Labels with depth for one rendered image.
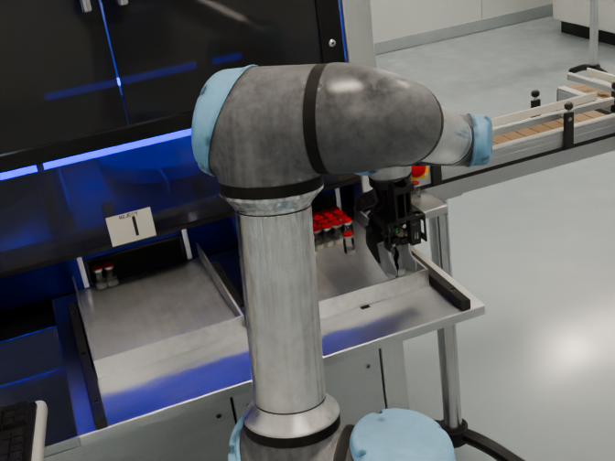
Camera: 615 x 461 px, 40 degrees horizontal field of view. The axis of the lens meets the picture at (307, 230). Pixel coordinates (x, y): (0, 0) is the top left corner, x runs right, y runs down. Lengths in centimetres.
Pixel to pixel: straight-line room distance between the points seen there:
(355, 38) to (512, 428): 137
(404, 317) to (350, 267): 22
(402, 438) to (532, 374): 185
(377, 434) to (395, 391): 103
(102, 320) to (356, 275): 48
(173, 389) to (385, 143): 67
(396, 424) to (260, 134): 37
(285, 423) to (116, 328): 66
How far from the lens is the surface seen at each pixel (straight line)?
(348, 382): 194
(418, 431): 99
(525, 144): 205
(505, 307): 315
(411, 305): 148
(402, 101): 86
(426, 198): 189
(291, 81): 86
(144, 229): 162
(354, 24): 165
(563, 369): 284
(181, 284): 167
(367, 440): 97
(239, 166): 87
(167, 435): 186
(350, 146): 83
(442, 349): 222
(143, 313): 160
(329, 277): 159
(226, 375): 137
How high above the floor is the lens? 164
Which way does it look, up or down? 25 degrees down
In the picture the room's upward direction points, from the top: 8 degrees counter-clockwise
